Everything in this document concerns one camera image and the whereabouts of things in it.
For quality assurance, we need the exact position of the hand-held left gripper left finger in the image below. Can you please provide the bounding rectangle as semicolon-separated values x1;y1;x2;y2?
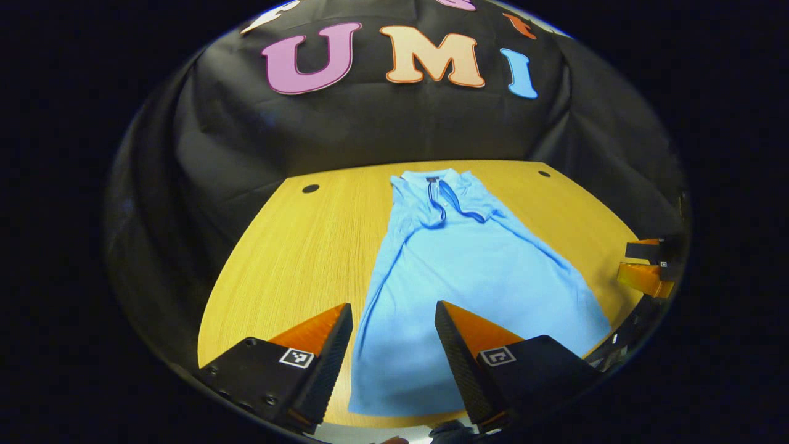
194;303;354;434

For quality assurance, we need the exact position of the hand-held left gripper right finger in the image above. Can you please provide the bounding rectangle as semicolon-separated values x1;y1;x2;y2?
435;300;603;432

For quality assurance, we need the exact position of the light blue T-shirt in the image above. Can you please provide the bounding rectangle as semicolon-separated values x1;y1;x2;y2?
347;168;613;417

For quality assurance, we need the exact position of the black backdrop cloth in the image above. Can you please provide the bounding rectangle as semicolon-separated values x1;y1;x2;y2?
104;0;688;371

